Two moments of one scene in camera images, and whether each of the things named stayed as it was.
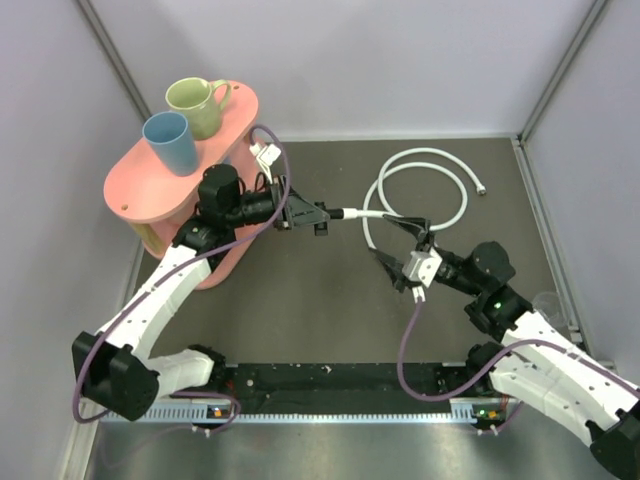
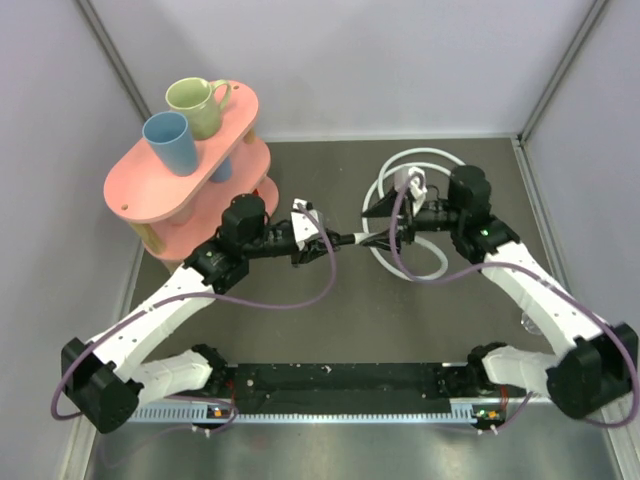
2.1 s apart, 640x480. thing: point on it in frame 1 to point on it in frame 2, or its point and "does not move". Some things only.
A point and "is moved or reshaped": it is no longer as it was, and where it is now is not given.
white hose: (355, 213) is moved or reshaped
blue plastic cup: (171, 139) does not move
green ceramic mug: (197, 99) does not move
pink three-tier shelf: (226, 185) does not move
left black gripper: (298, 211) to (310, 251)
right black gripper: (418, 226) to (406, 228)
